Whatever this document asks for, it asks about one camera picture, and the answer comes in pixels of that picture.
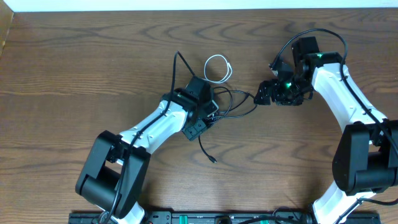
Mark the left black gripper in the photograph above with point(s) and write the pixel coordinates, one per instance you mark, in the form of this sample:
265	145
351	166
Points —
193	133

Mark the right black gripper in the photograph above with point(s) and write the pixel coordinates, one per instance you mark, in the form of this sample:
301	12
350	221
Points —
273	84

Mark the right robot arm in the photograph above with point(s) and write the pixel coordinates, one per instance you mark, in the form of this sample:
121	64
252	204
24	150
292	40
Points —
365	162

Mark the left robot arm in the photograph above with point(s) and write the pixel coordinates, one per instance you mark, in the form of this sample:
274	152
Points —
113	174

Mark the cardboard box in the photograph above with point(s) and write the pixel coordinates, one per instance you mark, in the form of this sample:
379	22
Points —
6	17

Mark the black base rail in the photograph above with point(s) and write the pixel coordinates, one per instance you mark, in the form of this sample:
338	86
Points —
213	218

